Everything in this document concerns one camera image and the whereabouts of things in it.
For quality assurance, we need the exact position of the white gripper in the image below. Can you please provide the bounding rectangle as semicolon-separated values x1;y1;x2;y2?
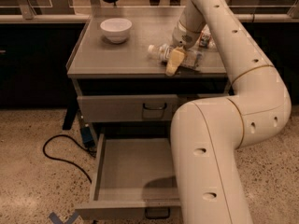
165;21;200;77

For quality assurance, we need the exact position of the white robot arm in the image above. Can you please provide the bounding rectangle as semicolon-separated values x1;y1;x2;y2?
171;0;292;224

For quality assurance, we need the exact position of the clear crushed plastic bottle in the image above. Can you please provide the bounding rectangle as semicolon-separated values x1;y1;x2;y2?
199;25;216;49

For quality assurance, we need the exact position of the closed upper drawer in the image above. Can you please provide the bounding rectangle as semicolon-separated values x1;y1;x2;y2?
78;94;216;122

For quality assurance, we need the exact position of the grey drawer cabinet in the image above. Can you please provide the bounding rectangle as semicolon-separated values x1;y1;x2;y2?
65;6;233;221

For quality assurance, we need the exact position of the open middle drawer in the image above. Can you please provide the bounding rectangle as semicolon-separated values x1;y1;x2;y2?
76;134;180;220

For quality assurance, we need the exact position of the white ceramic bowl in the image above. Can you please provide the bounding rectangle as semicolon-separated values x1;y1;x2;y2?
100;18;132;44

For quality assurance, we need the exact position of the blue power adapter box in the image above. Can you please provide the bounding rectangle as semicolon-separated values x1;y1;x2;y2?
80;127;94;148

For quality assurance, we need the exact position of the black floor cable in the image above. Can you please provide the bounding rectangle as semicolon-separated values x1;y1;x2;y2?
42;133;97;184

